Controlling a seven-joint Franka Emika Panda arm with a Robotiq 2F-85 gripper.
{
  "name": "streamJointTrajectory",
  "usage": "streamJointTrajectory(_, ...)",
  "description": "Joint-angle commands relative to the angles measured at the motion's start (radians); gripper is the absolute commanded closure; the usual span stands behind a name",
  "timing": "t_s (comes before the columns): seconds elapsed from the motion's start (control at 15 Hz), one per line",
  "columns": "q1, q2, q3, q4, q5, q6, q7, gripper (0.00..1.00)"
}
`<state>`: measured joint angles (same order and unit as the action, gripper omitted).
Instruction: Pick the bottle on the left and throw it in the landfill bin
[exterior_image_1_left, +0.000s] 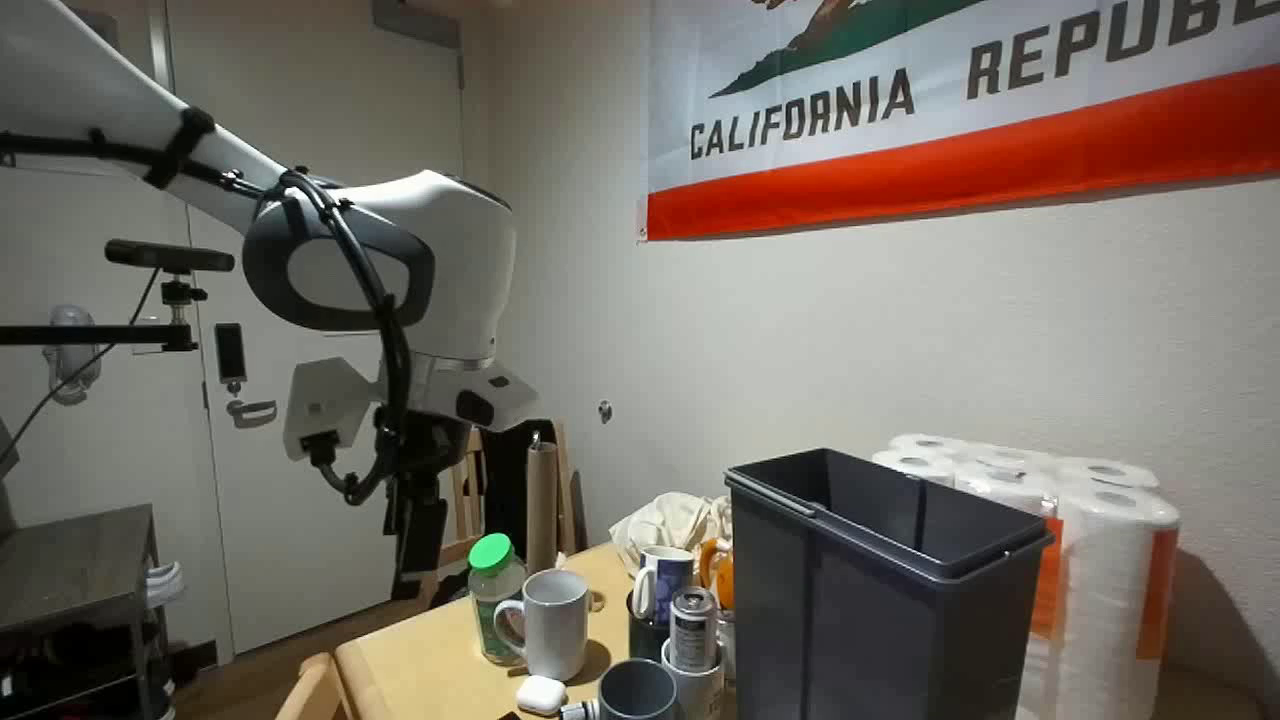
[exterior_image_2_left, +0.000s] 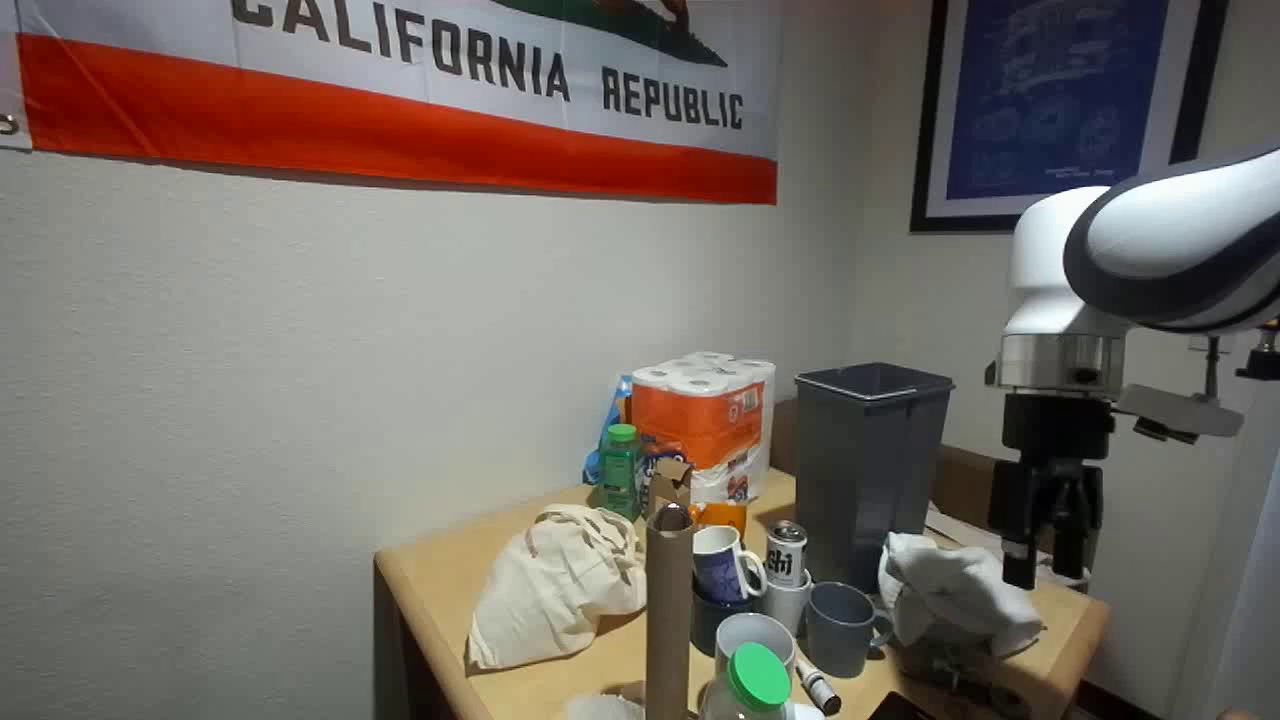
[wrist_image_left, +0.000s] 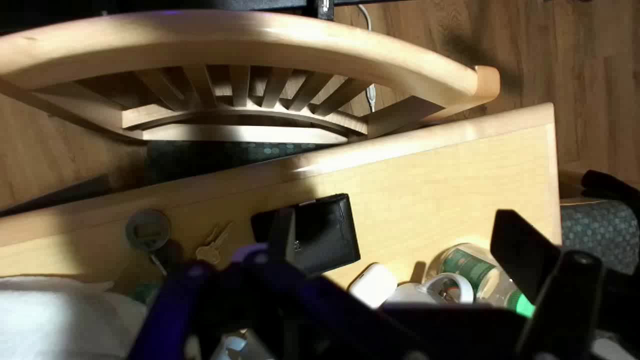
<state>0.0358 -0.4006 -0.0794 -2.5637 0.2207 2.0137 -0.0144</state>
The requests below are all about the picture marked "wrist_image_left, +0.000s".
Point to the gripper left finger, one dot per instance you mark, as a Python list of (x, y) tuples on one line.
[(260, 300)]

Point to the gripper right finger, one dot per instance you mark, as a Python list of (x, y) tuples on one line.
[(560, 300)]

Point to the clear plastic bottle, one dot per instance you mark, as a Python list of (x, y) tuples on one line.
[(235, 347)]

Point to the clear bottle with green label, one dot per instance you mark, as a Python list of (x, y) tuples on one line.
[(470, 265)]

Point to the brass keys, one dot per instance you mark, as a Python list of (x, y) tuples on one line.
[(214, 247)]

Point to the chair with patterned cushion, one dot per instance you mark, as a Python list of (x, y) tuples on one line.
[(600, 230)]

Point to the black wallet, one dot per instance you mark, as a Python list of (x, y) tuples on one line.
[(320, 235)]

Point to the white tape roll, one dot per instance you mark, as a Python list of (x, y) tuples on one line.
[(460, 285)]

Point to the white earbuds case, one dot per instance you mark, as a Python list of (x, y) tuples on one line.
[(372, 285)]

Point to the white cloth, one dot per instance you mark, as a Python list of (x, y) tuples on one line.
[(55, 320)]

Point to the wooden chair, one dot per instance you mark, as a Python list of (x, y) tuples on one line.
[(250, 45)]

